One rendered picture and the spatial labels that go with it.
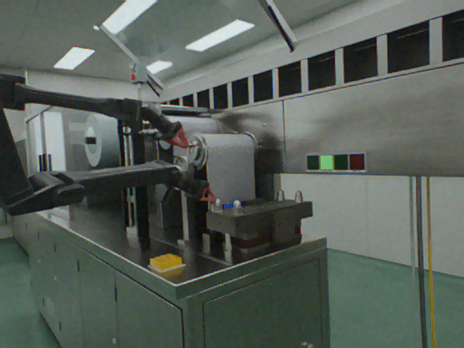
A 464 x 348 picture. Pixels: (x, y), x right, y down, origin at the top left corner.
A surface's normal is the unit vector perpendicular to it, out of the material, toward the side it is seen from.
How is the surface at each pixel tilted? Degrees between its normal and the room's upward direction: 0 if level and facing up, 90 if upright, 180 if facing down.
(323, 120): 90
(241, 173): 90
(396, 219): 90
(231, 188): 90
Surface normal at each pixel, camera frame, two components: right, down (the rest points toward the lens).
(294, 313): 0.65, 0.01
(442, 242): -0.75, 0.07
